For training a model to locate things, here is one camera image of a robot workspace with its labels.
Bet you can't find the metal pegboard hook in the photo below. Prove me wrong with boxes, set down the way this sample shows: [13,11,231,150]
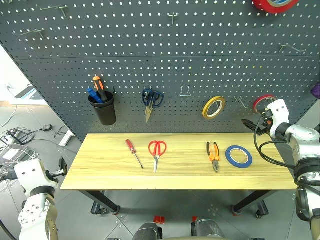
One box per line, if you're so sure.
[19,28,46,40]
[278,43,307,54]
[39,4,69,18]
[234,96,249,109]
[166,12,180,26]

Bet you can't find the purple object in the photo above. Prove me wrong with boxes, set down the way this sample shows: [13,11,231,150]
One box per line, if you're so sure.
[310,82,320,99]

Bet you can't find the orange black pliers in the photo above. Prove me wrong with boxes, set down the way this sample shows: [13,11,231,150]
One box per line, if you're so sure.
[206,141,221,174]

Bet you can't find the black plastic cup holder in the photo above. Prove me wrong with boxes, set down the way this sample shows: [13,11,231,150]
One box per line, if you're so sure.
[87,90,118,127]

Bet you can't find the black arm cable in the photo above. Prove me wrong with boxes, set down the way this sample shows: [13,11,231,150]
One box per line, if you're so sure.
[253,116,301,176]
[0,219,13,240]

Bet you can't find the yellow tape roll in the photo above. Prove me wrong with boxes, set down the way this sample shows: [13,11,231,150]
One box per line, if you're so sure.
[201,95,227,121]

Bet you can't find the dark grey pegboard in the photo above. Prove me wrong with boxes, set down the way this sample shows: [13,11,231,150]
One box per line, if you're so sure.
[0,0,320,144]

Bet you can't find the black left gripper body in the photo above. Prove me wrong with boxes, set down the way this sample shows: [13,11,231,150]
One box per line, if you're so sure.
[45,168,66,180]

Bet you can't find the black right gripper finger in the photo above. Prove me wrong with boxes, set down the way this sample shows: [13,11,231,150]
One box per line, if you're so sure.
[241,118,259,132]

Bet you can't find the grey rounded shape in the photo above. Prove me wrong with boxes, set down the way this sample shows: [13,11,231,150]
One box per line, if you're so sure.
[190,218,226,240]
[134,221,164,240]

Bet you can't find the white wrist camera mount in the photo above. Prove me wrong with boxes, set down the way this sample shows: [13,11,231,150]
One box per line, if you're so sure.
[13,158,60,199]
[264,98,291,139]

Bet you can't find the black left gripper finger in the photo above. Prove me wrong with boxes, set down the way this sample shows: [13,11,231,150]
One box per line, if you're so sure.
[58,156,69,176]

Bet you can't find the blue tape roll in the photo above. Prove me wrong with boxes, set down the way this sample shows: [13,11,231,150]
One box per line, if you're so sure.
[225,145,254,169]

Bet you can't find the white flat device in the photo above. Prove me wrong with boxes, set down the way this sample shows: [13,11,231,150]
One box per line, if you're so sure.
[1,143,29,161]

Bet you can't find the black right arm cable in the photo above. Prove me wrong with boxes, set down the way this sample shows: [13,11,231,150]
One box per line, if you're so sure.
[253,116,301,176]

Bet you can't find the blue handled scissors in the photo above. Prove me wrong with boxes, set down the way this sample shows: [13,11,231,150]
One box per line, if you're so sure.
[141,87,165,124]

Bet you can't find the thin red tape roll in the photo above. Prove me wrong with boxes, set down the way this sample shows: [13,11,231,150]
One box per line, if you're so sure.
[252,94,277,114]

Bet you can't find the wide red tape roll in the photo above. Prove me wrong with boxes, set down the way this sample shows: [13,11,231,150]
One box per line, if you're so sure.
[251,0,300,15]

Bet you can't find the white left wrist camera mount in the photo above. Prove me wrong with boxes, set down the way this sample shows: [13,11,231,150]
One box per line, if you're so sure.
[13,158,60,199]

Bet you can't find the black table leg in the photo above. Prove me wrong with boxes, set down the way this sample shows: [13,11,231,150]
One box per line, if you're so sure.
[230,190,279,216]
[83,190,121,216]

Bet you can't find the orange black handled screwdriver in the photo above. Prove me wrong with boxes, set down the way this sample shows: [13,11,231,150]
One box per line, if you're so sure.
[92,75,109,102]

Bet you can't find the metal wire loop holder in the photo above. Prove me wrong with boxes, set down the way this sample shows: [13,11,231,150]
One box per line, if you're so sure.
[179,85,192,98]

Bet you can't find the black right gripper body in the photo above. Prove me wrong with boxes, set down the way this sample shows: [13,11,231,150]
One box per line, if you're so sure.
[254,109,273,137]

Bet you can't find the white desk with laptop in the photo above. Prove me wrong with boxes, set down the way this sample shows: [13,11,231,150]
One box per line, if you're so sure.
[6,83,49,106]

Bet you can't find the red handled screwdriver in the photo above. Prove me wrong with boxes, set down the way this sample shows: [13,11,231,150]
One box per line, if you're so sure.
[125,138,145,170]

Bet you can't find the white stand foot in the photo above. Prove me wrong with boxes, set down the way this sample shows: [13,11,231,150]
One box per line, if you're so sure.
[53,124,76,147]

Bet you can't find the blue handled screwdriver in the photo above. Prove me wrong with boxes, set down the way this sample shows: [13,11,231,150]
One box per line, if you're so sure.
[85,87,104,104]

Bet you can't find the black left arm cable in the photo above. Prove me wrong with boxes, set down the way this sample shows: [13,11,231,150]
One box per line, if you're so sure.
[0,219,13,240]

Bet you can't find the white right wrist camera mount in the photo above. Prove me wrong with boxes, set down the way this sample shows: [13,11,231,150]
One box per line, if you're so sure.
[264,98,291,139]

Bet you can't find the red handled scissors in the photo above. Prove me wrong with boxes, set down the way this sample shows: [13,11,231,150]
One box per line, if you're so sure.
[148,140,168,174]

